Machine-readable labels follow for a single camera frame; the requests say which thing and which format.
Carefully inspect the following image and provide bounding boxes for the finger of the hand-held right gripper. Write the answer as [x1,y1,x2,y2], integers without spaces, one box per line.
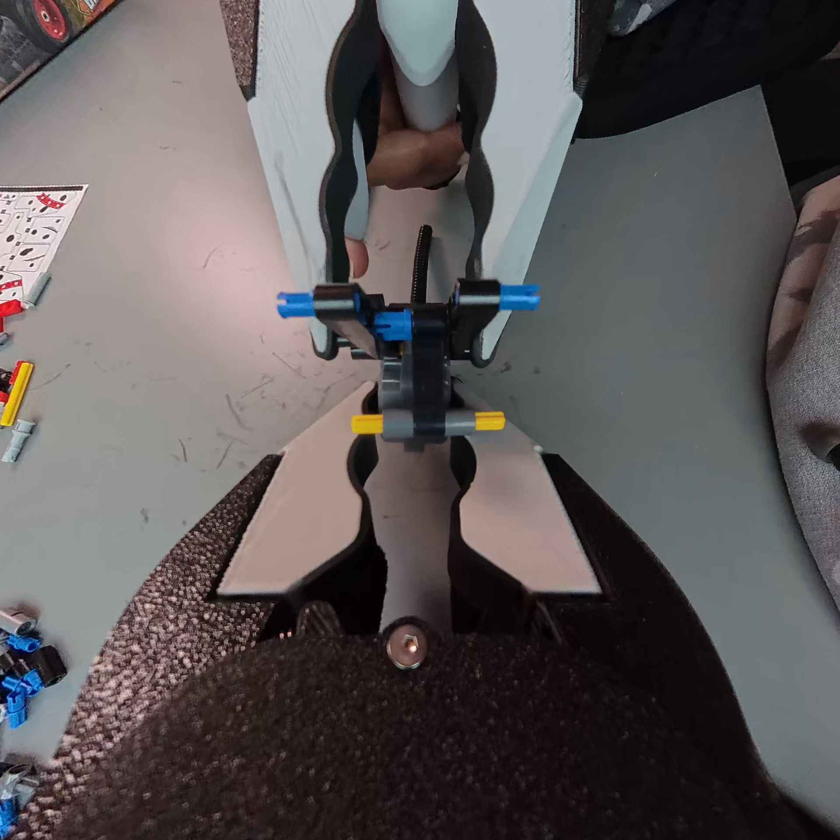
[248,0,379,362]
[458,0,585,368]

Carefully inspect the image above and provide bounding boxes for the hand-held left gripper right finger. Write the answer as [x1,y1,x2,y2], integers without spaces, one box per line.
[450,386,605,597]

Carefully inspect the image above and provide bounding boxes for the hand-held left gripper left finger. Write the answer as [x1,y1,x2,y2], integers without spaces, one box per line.
[215,379,389,599]

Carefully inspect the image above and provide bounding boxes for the black toy brick assembly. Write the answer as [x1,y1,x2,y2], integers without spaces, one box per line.
[277,225,542,455]

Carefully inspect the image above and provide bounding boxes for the grey desk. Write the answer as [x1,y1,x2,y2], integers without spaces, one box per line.
[0,0,840,815]

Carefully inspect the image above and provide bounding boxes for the person's right hand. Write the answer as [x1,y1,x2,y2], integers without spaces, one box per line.
[344,47,469,278]

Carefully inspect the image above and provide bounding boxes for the printed toy box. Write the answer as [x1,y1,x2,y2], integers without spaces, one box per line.
[0,0,126,101]

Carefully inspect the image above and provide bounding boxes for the black pants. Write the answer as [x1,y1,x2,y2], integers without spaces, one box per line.
[577,0,840,190]

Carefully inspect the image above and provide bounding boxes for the white sticker sheet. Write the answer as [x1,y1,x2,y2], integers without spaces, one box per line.
[0,185,89,299]

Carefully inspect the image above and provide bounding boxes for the light grey toy pin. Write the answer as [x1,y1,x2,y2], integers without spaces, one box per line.
[0,419,38,465]

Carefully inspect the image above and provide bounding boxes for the yellow toy axle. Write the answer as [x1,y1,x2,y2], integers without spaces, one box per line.
[0,360,35,428]

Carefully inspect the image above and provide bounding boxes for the pile of blue black pins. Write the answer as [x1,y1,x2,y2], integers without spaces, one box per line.
[0,604,68,829]

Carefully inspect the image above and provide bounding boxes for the grey patterned hoodie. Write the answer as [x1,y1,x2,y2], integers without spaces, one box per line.
[764,176,840,657]

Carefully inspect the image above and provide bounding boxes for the pile of red white pieces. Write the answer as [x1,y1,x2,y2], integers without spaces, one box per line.
[0,298,21,408]

